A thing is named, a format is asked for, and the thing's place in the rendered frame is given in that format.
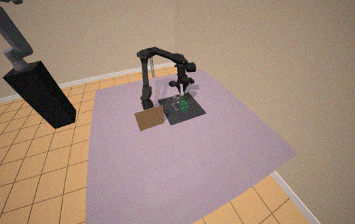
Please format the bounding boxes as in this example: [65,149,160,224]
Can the green glass bottle with white cap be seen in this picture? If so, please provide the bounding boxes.
[178,91,190,112]

